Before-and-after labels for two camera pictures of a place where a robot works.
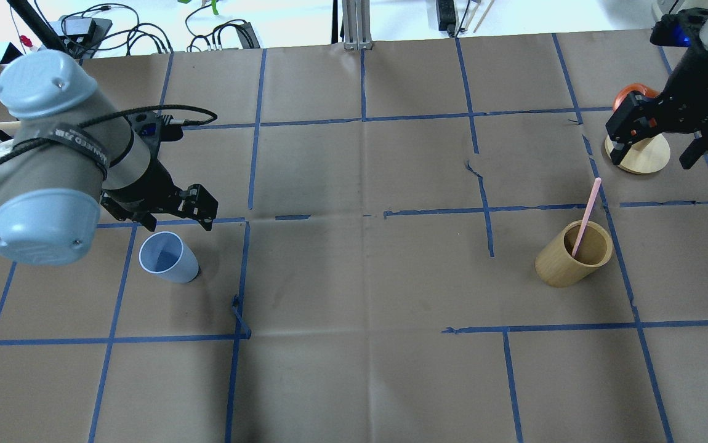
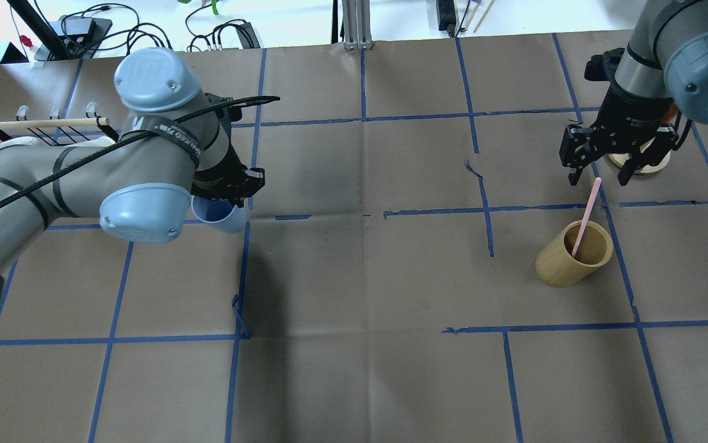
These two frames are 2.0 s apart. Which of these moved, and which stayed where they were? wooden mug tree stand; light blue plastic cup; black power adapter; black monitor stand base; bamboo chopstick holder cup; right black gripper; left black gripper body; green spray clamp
Moved: right black gripper; light blue plastic cup; left black gripper body
Stayed: black monitor stand base; black power adapter; bamboo chopstick holder cup; green spray clamp; wooden mug tree stand
